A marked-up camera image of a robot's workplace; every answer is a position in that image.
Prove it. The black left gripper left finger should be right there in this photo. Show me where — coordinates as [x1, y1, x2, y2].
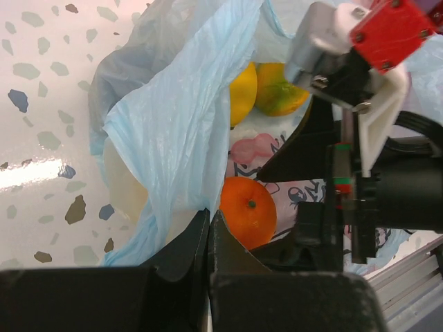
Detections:
[139, 209, 210, 331]

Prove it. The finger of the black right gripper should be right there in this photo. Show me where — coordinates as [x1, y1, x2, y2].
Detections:
[257, 96, 336, 182]
[251, 222, 343, 273]

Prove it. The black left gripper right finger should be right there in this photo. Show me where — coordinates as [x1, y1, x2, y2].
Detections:
[208, 211, 275, 331]

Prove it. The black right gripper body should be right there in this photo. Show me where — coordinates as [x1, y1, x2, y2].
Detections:
[297, 111, 442, 265]

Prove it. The orange round fruit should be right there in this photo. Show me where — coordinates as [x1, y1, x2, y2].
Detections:
[219, 177, 277, 250]

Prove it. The blue printed plastic bag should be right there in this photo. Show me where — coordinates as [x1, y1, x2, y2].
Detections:
[88, 0, 443, 276]

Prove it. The green orange mango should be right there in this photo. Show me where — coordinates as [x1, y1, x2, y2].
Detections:
[255, 63, 309, 117]

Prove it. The yellow lemon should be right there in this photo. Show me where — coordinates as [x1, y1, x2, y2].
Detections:
[229, 62, 257, 127]

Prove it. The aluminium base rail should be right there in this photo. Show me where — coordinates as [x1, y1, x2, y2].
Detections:
[368, 237, 442, 332]

